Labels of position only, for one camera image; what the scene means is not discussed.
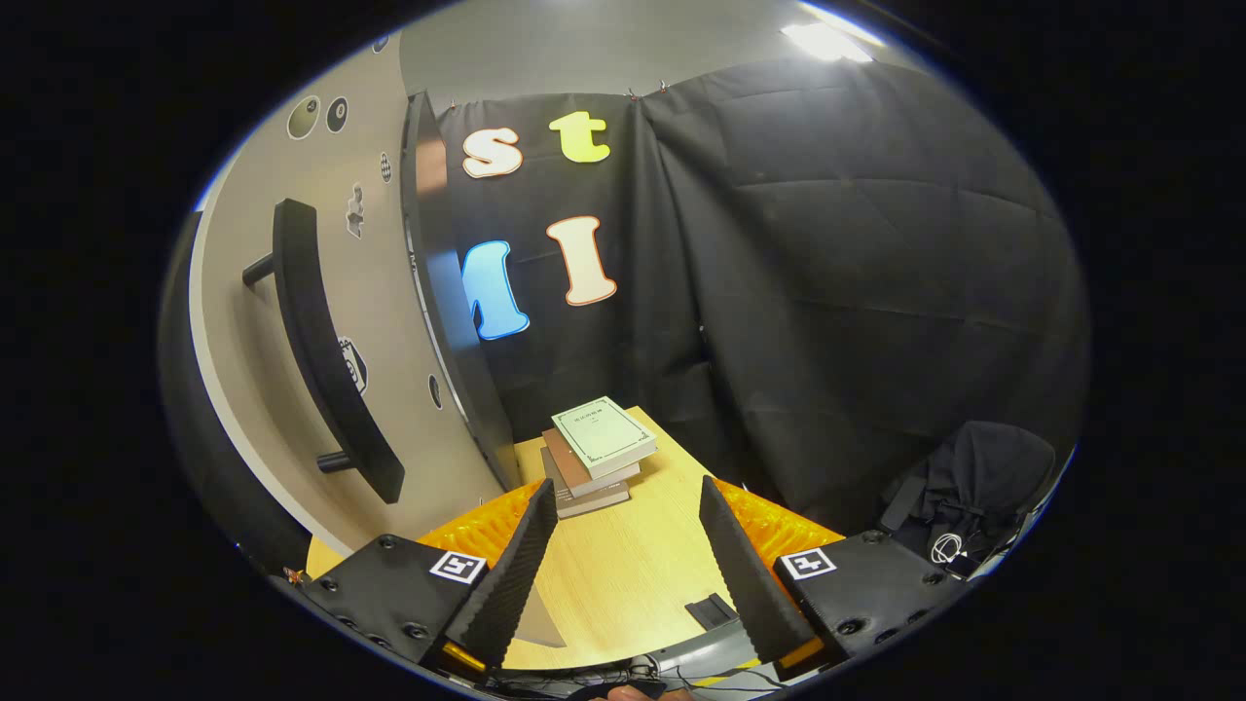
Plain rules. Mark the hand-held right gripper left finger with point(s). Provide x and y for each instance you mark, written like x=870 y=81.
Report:
x=506 y=584

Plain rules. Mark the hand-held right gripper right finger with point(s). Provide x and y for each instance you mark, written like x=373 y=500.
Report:
x=745 y=584

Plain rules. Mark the small black table clamp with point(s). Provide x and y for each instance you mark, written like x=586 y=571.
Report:
x=711 y=610

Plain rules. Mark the grey book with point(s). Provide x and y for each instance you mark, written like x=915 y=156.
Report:
x=584 y=503

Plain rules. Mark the green book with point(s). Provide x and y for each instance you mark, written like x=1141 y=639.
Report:
x=604 y=436

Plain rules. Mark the black bag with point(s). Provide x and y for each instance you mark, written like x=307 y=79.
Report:
x=983 y=477

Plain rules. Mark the black backdrop cloth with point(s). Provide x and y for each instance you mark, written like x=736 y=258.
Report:
x=827 y=292

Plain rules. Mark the long ceiling light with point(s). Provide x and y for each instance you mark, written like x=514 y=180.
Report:
x=827 y=41

